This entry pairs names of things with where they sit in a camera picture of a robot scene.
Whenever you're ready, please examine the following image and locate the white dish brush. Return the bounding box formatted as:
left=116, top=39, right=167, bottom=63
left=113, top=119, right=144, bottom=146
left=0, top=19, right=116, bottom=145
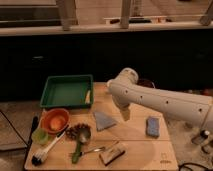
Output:
left=31, top=131, right=65, bottom=166

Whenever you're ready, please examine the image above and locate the small yellow item in tray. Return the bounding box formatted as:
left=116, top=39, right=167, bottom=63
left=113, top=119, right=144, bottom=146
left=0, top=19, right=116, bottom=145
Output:
left=85, top=90, right=90, bottom=104

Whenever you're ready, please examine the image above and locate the metal spoon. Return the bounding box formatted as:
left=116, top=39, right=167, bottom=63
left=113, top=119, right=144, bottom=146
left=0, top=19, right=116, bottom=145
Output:
left=69, top=146, right=106, bottom=157

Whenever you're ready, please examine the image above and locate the dark red bowl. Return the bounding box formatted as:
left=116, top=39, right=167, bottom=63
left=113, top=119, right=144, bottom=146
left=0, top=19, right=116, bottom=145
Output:
left=137, top=79, right=155, bottom=88

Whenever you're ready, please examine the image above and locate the wooden block brush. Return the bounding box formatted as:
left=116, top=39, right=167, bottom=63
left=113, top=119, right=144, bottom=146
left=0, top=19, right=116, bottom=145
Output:
left=99, top=143, right=126, bottom=166

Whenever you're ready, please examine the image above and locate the green handled metal scoop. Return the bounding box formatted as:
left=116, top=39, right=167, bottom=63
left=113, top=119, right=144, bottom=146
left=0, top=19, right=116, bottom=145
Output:
left=72, top=128, right=91, bottom=164

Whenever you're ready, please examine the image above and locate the green plastic tray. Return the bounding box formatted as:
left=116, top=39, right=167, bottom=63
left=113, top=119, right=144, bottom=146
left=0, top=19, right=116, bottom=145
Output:
left=40, top=74, right=93, bottom=109

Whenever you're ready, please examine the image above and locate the small green cup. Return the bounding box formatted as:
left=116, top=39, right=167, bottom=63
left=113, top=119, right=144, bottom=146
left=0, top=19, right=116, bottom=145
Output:
left=31, top=128, right=49, bottom=145

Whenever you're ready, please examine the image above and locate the spice jar with black lid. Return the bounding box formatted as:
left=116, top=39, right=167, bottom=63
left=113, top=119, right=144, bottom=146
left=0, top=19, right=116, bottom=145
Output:
left=191, top=130, right=210, bottom=145

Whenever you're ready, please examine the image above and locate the grey-blue towel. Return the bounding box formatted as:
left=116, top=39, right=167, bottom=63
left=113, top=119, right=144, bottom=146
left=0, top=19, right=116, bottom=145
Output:
left=93, top=111, right=117, bottom=131

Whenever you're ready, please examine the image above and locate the blue sponge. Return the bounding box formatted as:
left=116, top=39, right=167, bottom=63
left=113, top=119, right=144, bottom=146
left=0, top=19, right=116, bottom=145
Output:
left=146, top=117, right=160, bottom=138

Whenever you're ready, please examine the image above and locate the orange plastic bowl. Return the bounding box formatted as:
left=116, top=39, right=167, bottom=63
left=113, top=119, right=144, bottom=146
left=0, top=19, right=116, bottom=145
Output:
left=41, top=108, right=69, bottom=134

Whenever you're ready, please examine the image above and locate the black cable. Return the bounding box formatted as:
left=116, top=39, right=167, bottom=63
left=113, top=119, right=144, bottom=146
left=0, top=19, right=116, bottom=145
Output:
left=178, top=161, right=213, bottom=171

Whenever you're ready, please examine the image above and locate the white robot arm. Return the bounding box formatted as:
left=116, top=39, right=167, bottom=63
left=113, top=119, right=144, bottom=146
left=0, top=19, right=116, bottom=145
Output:
left=107, top=68, right=213, bottom=133

